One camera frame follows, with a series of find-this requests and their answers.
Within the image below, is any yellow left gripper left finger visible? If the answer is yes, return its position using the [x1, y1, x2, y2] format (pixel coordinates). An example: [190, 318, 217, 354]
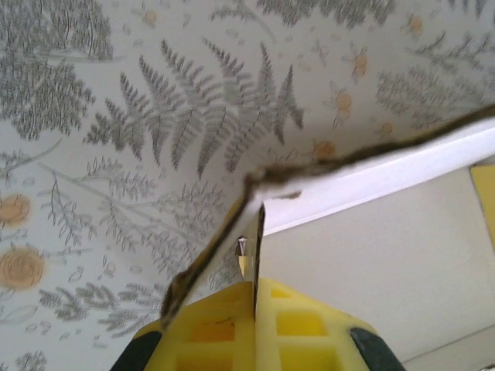
[111, 280, 258, 371]

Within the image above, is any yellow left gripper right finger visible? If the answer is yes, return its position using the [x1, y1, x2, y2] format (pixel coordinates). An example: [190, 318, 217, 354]
[254, 276, 406, 371]

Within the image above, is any paper box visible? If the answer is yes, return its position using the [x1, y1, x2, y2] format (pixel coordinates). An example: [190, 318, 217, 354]
[159, 103, 495, 371]

